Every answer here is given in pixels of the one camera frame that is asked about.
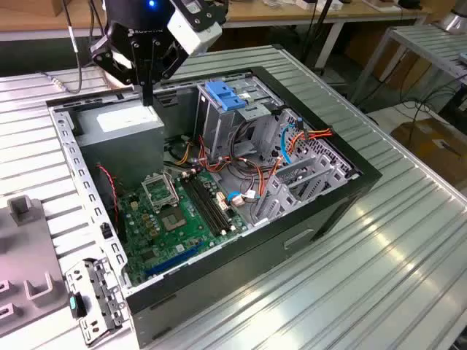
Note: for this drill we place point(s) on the black open PC case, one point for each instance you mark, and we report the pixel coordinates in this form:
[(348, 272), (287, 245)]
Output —
[(226, 270)]

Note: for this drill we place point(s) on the green motherboard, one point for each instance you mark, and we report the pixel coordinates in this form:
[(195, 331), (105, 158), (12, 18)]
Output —
[(182, 237)]

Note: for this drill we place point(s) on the black tripod stand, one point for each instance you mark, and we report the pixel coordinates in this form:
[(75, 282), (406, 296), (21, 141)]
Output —
[(316, 25)]

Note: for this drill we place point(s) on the grey metal drive cage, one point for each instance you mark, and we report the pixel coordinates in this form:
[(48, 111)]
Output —
[(215, 127)]

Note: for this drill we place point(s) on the blue plastic drive latch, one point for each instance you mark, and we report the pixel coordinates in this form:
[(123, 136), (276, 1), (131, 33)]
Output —
[(224, 96)]

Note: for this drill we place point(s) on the blue expansion slot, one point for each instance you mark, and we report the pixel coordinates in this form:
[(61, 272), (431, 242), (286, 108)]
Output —
[(171, 260)]

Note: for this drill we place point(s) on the grey metal disk bay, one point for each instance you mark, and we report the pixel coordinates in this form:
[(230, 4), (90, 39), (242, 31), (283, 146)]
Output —
[(277, 197)]

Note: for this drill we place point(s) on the slatted metal side table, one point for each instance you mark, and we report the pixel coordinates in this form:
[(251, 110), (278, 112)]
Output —
[(423, 40)]

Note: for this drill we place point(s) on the brown cardboard box with label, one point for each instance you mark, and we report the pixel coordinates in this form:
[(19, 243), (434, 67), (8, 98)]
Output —
[(430, 146)]

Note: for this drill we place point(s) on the black RAM slot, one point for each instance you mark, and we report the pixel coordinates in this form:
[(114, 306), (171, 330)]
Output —
[(201, 207), (205, 205), (209, 203), (214, 201)]

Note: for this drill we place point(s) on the CPU socket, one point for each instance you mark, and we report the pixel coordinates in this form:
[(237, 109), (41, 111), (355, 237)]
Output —
[(171, 220)]

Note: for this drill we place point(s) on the small black desk device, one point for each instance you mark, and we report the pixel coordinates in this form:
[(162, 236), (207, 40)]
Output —
[(408, 3)]

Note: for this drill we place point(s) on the long wooden desk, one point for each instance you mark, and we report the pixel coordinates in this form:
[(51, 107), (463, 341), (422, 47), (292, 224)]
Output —
[(262, 12)]

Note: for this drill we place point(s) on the grey parts rack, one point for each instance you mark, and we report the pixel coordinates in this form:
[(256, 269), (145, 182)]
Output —
[(29, 248)]

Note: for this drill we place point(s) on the large brown cardboard box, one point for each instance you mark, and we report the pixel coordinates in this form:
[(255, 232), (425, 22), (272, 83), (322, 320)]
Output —
[(412, 69)]

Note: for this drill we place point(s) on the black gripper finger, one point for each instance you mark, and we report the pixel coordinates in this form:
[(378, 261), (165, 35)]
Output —
[(104, 60), (156, 58)]

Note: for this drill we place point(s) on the grey power supply unit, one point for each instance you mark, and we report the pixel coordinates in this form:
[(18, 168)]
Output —
[(120, 153)]

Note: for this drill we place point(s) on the teal plastic bracket latch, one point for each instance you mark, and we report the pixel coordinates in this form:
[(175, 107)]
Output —
[(73, 304)]

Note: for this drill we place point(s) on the metal slot retention bracket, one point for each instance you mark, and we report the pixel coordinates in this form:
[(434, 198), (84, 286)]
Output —
[(82, 277)]

